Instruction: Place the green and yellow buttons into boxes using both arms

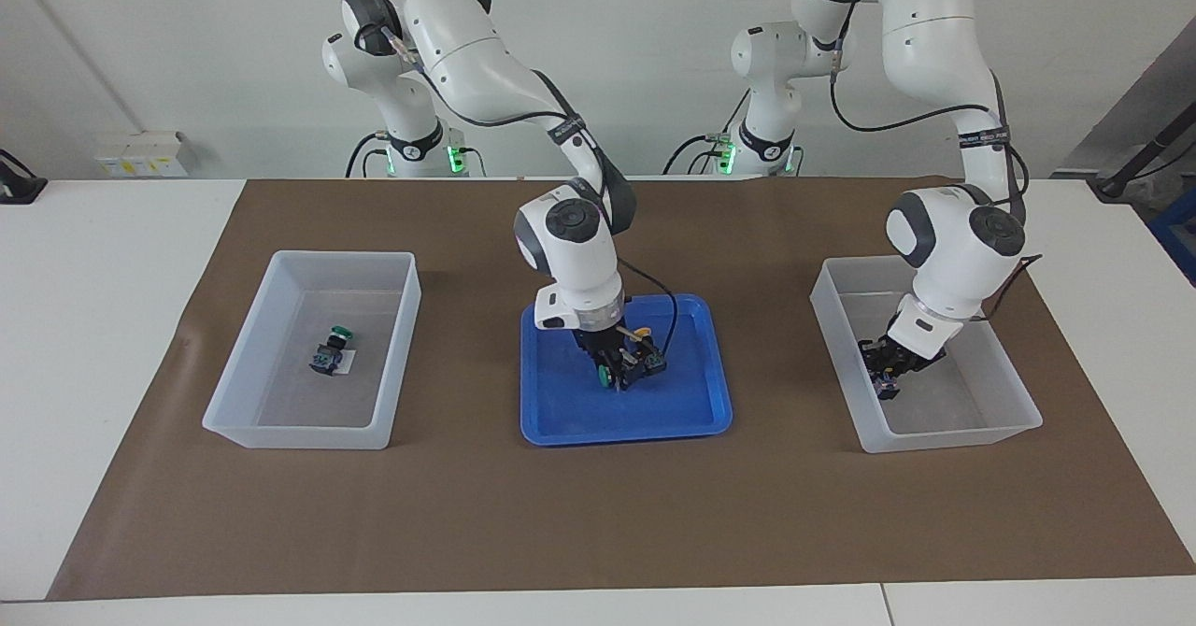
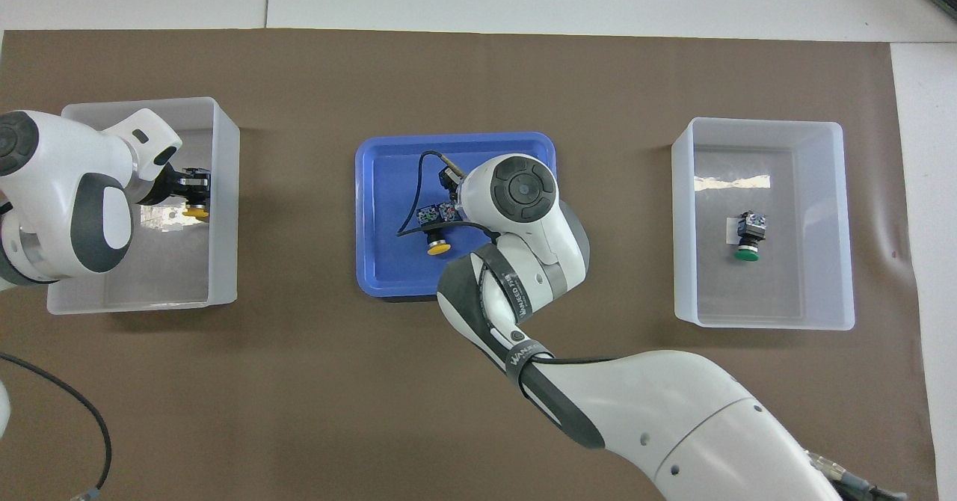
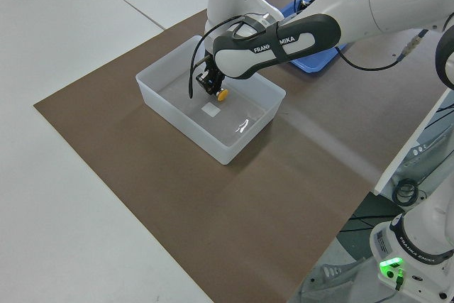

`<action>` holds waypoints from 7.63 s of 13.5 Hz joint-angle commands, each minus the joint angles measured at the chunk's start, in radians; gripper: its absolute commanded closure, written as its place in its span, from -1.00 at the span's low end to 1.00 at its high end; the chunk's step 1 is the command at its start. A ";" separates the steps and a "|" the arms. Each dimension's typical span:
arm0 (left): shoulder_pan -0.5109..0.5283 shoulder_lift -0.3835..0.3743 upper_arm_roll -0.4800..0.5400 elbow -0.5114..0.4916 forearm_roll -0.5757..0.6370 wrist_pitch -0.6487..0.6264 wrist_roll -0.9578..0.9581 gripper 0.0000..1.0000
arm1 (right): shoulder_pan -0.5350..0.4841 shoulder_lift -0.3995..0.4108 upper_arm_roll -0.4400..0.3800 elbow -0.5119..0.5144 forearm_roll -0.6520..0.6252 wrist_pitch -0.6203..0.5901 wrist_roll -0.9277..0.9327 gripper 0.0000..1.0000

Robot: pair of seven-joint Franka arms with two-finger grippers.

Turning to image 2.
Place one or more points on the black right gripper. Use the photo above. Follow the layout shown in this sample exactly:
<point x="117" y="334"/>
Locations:
<point x="450" y="188"/>

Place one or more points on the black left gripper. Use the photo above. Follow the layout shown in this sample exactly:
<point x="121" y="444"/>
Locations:
<point x="166" y="185"/>

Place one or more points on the yellow push button switch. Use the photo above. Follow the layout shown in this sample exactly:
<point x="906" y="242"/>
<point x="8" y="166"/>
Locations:
<point x="438" y="247"/>
<point x="196" y="213"/>

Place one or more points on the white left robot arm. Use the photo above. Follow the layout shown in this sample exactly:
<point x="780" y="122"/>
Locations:
<point x="60" y="179"/>

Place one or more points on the blue plastic tray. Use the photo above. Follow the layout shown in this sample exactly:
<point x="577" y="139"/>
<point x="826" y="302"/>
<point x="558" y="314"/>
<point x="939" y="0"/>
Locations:
<point x="389" y="187"/>

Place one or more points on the translucent white plastic box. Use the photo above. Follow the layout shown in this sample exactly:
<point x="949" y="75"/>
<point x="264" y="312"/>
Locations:
<point x="830" y="262"/>
<point x="217" y="262"/>

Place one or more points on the brown paper mat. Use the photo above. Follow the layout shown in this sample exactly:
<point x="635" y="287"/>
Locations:
<point x="299" y="396"/>

